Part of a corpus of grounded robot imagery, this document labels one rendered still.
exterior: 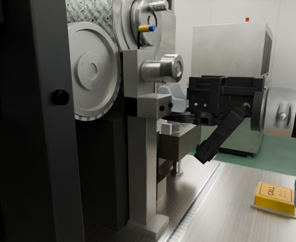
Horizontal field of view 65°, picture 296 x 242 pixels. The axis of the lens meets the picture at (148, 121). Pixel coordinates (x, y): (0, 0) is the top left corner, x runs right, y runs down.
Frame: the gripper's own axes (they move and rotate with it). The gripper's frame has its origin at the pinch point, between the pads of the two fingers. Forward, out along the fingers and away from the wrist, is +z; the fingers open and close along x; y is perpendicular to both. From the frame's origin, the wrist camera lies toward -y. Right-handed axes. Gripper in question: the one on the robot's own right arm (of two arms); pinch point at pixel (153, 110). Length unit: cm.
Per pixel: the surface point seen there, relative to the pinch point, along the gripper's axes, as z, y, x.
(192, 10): 156, 115, -444
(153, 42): -2.9, 12.7, 5.6
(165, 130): -0.7, -5.2, -4.3
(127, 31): -1.2, 13.9, 10.4
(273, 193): -23.4, -16.7, -9.2
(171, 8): 33, 37, -80
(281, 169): -32, -109, -248
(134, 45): -1.2, 12.0, 8.5
